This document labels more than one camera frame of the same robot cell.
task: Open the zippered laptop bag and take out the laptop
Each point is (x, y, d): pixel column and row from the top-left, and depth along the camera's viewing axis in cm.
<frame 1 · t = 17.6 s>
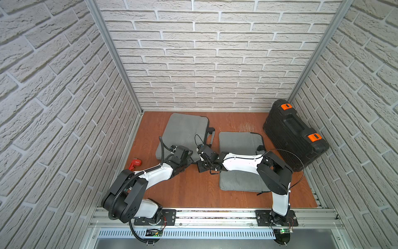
left hand: (193, 156, 91), fingers closed
right hand: (199, 165, 90), fingers closed
grey zippered laptop bag: (187, 130, 108), point 2 cm above the table
grey laptop sleeve: (246, 142, 99), point 4 cm above the table
black plastic tool case: (289, 139, 85), point 18 cm above the table

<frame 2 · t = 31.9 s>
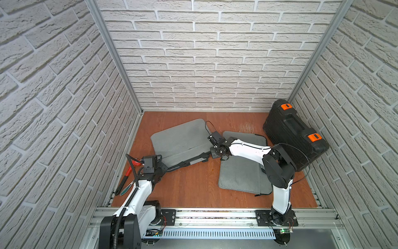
left hand: (165, 163, 88), fingers closed
right hand: (218, 151, 95), fingers closed
grey zippered laptop bag: (187, 143, 98), point 5 cm above the table
the other named things where they were.

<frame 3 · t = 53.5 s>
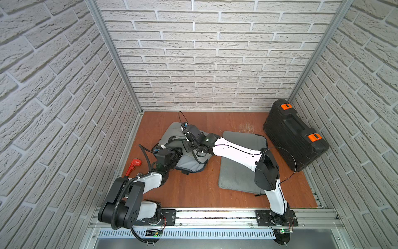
left hand: (182, 148, 90), fingers open
right hand: (188, 140, 85), fingers closed
grey zippered laptop bag: (172, 137, 81), point 22 cm above the table
the other named things where they were.

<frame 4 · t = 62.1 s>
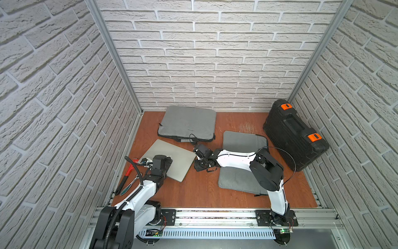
left hand: (168, 159, 90), fingers open
right hand: (197, 165, 91), fingers open
grey zippered laptop bag: (187, 123, 109), point 4 cm above the table
silver apple laptop: (182, 157, 102), on the table
the other named things where they were.

